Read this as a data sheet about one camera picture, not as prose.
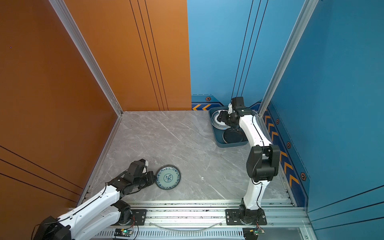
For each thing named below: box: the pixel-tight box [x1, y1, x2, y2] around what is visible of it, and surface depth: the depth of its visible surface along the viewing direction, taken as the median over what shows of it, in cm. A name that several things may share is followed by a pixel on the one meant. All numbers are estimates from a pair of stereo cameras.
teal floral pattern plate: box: [156, 164, 182, 191], surface depth 88 cm
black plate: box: [222, 128, 248, 144], surface depth 104 cm
